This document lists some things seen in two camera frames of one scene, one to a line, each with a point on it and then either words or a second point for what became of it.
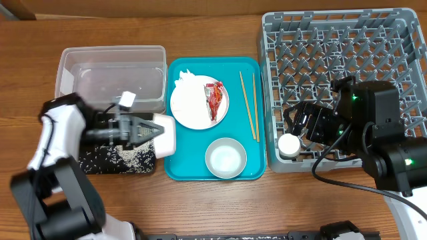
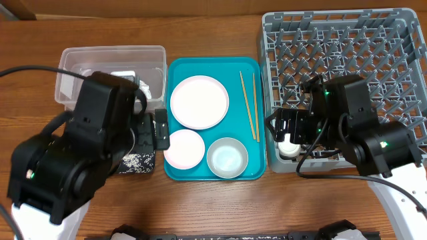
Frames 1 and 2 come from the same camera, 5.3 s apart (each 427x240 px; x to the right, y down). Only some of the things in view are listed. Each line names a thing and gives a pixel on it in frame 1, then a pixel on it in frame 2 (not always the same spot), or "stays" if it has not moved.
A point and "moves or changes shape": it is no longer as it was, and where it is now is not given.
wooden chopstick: (251, 125) stays
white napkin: (189, 83) -> (145, 89)
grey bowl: (225, 158) stays
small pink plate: (165, 144) moves or changes shape
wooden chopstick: (257, 127) stays
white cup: (289, 145) stays
